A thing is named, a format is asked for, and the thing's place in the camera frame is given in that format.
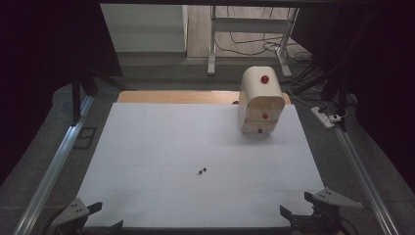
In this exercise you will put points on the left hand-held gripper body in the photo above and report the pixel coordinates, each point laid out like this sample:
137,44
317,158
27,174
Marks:
73,212

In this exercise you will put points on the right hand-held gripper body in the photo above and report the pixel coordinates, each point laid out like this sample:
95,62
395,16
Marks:
326,199

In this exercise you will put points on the small wooden drawer cabinet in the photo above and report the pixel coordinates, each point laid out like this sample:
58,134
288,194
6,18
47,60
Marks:
261,94

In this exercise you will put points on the white power strip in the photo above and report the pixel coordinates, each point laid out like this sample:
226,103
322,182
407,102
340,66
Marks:
321,116

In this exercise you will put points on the black tripod stand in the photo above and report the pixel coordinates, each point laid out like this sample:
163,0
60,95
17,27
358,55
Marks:
78,98
341,94

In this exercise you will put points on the white table mat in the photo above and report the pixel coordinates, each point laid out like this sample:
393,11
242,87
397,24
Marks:
202,143

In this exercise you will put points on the black curtain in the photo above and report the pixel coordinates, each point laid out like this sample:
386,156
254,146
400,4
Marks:
385,81
42,65

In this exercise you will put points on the white cabinet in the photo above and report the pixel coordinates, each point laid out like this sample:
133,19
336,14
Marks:
143,27

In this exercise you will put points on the aluminium floor rail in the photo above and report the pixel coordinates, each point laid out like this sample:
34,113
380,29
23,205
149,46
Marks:
362,176
49,176

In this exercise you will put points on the black rectangular floor frame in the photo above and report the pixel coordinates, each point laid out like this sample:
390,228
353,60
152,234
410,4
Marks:
85,137

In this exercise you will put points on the white metal desk frame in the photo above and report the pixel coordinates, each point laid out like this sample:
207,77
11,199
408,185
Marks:
251,24

